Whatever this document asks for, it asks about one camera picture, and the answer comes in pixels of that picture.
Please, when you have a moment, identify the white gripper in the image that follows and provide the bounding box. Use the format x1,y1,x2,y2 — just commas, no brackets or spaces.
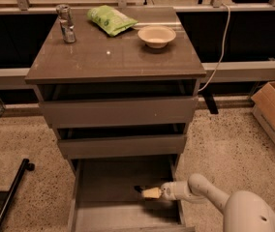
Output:
141,181,191,200

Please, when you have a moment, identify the black rxbar chocolate wrapper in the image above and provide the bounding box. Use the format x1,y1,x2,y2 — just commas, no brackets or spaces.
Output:
134,186,143,193

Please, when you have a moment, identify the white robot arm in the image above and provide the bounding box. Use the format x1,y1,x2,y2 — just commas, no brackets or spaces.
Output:
141,173,275,232

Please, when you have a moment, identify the grey open bottom drawer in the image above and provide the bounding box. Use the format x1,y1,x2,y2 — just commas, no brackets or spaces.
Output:
68,155,195,232

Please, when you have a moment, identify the grey middle drawer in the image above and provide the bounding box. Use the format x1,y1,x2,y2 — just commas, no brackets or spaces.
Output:
58,135,187,160

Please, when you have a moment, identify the grey top drawer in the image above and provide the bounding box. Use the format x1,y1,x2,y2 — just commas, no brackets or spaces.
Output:
40,97,198,129

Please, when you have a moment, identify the grey drawer cabinet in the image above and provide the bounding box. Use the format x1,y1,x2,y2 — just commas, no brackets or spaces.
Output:
25,6,207,166

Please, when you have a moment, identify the black metal stand leg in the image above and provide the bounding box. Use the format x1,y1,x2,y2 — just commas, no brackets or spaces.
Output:
0,159,35,227

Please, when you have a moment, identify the green chip bag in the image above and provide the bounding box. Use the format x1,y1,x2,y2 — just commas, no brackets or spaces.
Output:
87,5,138,37

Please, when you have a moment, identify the silver drink can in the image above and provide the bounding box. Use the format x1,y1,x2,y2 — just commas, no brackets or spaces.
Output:
56,4,76,44

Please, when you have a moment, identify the white power cable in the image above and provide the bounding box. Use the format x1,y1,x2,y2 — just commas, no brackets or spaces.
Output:
197,3,231,93

